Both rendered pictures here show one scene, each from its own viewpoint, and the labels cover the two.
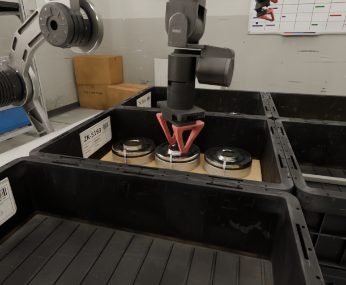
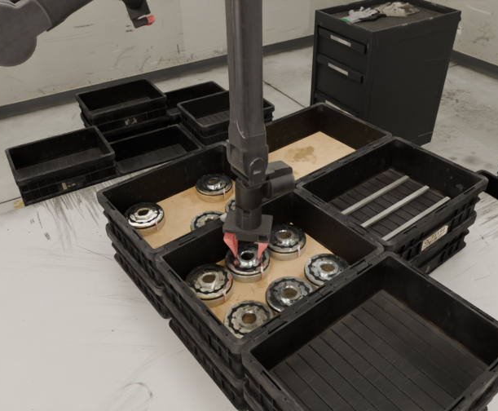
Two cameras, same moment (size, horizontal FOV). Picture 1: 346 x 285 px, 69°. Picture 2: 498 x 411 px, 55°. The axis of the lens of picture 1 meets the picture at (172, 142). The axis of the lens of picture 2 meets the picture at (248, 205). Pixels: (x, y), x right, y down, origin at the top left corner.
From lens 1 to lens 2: 0.80 m
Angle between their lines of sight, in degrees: 46
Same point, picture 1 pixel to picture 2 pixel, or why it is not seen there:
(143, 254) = (340, 338)
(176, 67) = (255, 196)
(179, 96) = (257, 218)
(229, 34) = not seen: outside the picture
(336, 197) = (400, 239)
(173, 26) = (253, 170)
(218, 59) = (284, 177)
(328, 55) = not seen: outside the picture
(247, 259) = (374, 297)
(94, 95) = not seen: outside the picture
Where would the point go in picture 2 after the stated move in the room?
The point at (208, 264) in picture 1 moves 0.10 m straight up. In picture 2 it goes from (367, 315) to (373, 281)
